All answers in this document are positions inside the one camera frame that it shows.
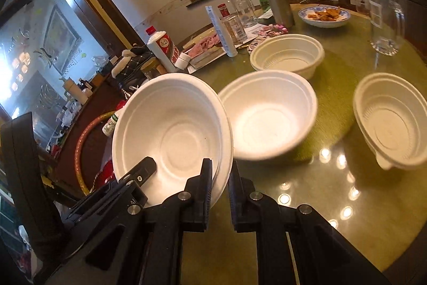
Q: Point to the tray with sliced meat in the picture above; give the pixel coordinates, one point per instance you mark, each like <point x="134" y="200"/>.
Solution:
<point x="203" y="51"/>

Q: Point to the clear glass mug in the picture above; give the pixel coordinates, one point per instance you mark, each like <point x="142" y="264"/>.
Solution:
<point x="383" y="34"/>

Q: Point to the multicoloured hula hoop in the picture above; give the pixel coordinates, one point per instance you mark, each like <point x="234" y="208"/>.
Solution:
<point x="81" y="144"/>

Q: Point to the blue patterned plate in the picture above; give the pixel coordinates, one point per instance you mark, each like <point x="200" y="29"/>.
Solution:
<point x="320" y="24"/>

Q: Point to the white green milk bottle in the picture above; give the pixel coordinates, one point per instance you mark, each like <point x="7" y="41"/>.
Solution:
<point x="109" y="124"/>

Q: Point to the fried food pieces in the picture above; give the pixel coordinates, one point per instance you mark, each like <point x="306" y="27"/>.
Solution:
<point x="325" y="15"/>

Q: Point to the tall white blue box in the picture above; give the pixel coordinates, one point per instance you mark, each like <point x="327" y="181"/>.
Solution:
<point x="222" y="33"/>

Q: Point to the glass jar black lid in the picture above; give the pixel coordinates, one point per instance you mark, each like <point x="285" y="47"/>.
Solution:
<point x="240" y="4"/>

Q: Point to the white foam bowl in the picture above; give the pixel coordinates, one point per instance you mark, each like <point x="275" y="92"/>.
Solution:
<point x="267" y="114"/>

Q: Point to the black fur-lined boots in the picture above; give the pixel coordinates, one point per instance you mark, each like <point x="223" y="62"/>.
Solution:
<point x="136" y="58"/>

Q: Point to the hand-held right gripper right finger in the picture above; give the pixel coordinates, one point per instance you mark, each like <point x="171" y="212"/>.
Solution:
<point x="235" y="191"/>

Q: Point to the small drinking glass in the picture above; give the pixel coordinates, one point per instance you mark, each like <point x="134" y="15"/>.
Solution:
<point x="362" y="7"/>

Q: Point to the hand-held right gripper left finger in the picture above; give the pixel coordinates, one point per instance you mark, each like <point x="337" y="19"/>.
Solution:
<point x="208" y="184"/>

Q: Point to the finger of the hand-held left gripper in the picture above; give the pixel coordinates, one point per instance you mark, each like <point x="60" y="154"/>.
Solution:
<point x="140" y="171"/>

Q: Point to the white liquor bottle red cap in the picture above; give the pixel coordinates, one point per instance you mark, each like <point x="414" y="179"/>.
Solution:
<point x="163" y="48"/>

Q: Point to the red scalloped plate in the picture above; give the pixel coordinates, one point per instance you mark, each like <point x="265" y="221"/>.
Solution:
<point x="105" y="173"/>

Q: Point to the cream plastic bowl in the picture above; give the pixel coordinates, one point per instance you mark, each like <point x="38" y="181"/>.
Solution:
<point x="393" y="124"/>
<point x="283" y="53"/>

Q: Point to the glass jar red lid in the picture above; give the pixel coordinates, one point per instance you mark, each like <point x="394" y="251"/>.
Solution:
<point x="233" y="28"/>

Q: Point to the steel thermos flask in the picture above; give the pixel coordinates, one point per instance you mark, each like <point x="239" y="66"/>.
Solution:
<point x="278" y="1"/>

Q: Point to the small white cup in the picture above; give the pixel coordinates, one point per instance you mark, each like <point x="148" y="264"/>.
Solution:
<point x="182" y="60"/>

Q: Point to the white disposable plate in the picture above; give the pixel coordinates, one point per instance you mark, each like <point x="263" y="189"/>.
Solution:
<point x="173" y="134"/>

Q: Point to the pink bead ornament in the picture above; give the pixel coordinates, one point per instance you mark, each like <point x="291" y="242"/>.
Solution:
<point x="272" y="30"/>

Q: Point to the framed fish painting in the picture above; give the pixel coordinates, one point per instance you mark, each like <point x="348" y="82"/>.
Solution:
<point x="61" y="38"/>

